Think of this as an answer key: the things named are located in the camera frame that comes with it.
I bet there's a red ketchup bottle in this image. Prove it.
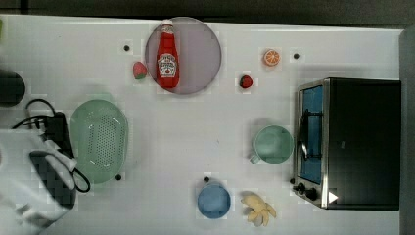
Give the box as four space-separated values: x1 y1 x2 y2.
157 20 179 89

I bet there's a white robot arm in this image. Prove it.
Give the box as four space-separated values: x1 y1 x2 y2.
1 112 76 235

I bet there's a pink toy strawberry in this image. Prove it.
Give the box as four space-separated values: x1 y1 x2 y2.
133 62 148 79

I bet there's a black toaster oven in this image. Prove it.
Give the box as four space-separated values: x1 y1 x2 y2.
290 77 401 212

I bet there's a red toy strawberry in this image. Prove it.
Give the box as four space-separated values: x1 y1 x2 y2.
239 75 254 89

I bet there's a green plastic strainer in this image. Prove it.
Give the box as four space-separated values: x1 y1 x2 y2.
70 100 128 184

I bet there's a grey round plate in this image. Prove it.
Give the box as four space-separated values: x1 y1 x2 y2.
145 17 222 95

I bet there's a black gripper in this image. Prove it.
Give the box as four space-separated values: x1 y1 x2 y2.
45 112 74 159

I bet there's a toy peeled banana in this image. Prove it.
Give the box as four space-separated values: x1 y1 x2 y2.
241 194 276 227

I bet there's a green mug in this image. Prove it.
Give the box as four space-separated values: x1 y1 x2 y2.
250 125 294 165

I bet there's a toy orange slice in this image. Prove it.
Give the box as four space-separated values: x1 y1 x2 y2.
263 49 280 67

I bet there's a black round pan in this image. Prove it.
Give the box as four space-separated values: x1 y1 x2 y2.
0 70 25 107

